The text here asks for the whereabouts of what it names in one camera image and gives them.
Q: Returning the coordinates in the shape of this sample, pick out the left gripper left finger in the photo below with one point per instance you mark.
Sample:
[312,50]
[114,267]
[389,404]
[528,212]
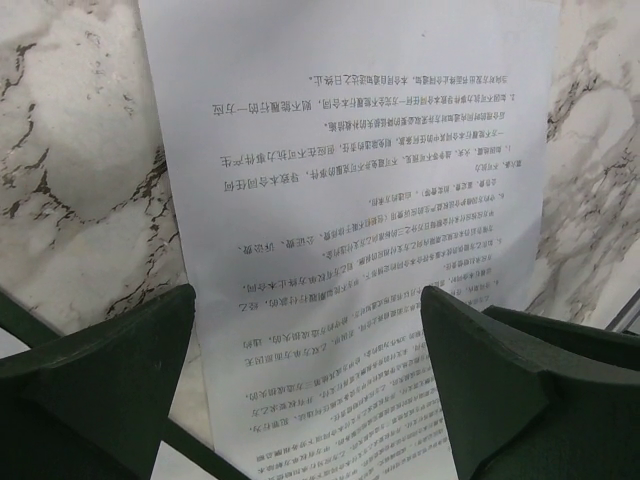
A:
[93,404]

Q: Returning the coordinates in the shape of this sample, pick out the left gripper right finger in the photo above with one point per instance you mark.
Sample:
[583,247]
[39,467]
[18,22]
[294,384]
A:
[527,397]

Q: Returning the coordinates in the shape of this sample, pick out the grey black folder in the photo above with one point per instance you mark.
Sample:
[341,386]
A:
[181,455]

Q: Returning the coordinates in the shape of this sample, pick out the printed paper sheet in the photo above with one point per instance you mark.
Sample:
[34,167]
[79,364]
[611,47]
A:
[328,160]

